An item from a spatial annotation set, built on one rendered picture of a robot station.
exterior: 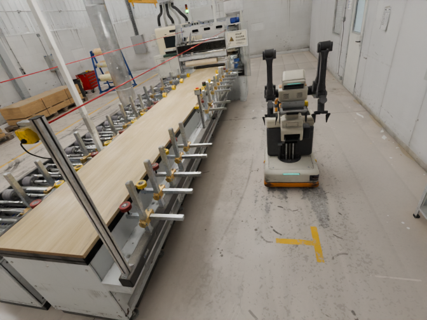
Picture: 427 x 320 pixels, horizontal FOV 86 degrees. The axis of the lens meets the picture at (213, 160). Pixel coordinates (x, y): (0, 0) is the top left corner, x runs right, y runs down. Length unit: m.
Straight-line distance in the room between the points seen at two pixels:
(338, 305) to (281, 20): 11.19
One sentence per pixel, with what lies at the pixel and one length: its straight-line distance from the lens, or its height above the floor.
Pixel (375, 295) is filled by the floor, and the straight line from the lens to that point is 2.32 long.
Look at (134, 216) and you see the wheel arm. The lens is 1.77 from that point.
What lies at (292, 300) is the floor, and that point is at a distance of 2.16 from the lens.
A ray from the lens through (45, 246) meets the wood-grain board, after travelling 1.81.
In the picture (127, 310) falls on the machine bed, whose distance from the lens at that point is 2.13.
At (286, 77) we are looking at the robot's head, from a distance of 2.39.
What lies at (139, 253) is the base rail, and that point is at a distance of 1.68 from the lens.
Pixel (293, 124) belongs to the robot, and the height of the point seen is 0.85.
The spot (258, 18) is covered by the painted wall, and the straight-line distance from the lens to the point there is 12.11.
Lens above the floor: 1.92
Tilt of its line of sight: 31 degrees down
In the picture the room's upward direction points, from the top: 10 degrees counter-clockwise
